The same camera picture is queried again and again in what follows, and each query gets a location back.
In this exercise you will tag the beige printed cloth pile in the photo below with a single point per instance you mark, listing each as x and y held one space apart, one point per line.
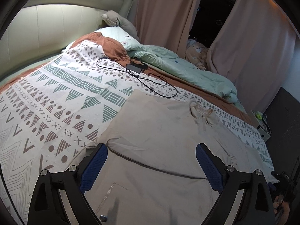
198 54

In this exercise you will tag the person's right hand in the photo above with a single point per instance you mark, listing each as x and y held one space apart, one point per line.
280 206

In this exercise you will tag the dark window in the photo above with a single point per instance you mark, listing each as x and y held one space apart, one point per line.
211 9

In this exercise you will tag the brown bed sheet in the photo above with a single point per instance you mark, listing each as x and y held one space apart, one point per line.
110 44

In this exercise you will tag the black power adapter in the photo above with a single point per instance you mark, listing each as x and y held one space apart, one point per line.
137 67

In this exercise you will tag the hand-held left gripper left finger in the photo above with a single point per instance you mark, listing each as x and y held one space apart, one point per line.
95 166

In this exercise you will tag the grey plush toy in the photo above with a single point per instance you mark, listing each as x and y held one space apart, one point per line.
126 23

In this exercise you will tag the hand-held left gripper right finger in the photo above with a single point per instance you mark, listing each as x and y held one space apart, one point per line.
208 166

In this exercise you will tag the white bedside box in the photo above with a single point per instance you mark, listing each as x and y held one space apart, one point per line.
263 131

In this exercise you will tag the large beige shirt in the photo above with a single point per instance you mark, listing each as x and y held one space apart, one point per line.
152 133

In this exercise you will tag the cream padded headboard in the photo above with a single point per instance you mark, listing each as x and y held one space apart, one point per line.
46 28

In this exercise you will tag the pink curtain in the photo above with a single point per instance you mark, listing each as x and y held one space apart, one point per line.
164 16
253 51

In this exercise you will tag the yellow-green small item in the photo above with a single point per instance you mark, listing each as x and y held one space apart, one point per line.
259 115

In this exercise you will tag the light green duvet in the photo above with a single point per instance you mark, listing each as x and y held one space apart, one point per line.
199 75

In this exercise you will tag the white geometric patterned blanket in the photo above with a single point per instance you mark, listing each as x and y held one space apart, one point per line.
46 98

